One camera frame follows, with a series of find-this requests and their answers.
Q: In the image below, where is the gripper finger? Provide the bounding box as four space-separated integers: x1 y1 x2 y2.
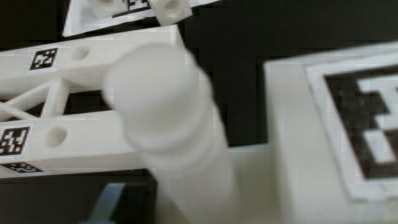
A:
78 183 126 224

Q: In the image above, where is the white chair seat piece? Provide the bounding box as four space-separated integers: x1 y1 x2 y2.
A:
103 44 279 224

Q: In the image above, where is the white flat back plate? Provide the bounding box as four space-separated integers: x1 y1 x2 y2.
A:
62 0 218 37

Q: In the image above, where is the small white cube on plate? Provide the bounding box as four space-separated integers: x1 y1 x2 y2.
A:
87 0 128 19

